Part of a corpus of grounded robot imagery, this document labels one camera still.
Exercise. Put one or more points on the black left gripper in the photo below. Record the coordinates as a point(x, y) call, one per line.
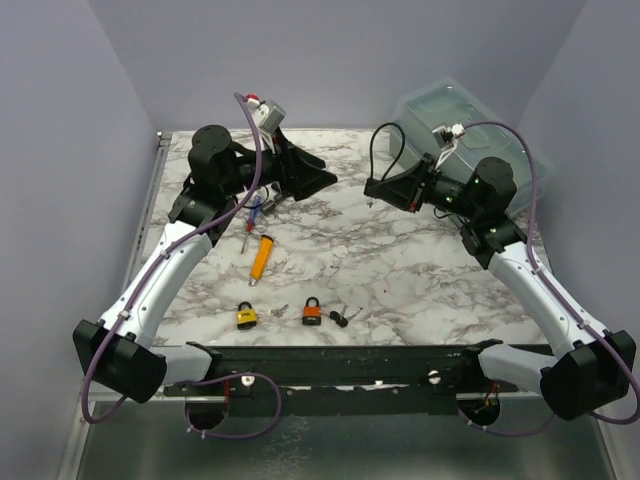
point(298, 180)

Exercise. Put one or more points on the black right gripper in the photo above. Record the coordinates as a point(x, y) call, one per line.
point(405, 190)

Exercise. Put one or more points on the black headed padlock keys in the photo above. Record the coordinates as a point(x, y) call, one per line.
point(341, 317)

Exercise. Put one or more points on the orange padlock with keys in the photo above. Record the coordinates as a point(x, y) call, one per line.
point(312, 314)

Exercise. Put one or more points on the silver padlock keys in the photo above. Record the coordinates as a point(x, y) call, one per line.
point(278, 312)

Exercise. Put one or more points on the yellow padlock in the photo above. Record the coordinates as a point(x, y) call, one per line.
point(246, 316)

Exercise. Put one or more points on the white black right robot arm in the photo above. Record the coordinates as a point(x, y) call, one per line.
point(589, 364)

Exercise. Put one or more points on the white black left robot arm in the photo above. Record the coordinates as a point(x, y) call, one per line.
point(115, 351)

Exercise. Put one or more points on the blue red screwdriver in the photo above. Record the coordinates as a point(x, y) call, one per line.
point(254, 210)

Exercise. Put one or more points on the clear green plastic toolbox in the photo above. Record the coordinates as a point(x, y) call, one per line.
point(447, 102)

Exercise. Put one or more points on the yellow utility knife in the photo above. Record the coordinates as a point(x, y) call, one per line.
point(261, 259)

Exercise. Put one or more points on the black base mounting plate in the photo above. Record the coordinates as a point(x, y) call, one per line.
point(347, 380)

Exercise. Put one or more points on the black T-handle socket tool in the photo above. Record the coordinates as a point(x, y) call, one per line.
point(270, 205)

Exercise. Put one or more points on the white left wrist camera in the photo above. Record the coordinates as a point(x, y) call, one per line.
point(268, 115)

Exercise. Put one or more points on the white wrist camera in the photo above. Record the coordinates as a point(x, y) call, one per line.
point(447, 139)
point(268, 115)

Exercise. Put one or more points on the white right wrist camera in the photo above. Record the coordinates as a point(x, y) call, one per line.
point(447, 139)

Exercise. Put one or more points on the aluminium rail frame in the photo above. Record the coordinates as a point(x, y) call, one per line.
point(588, 366)

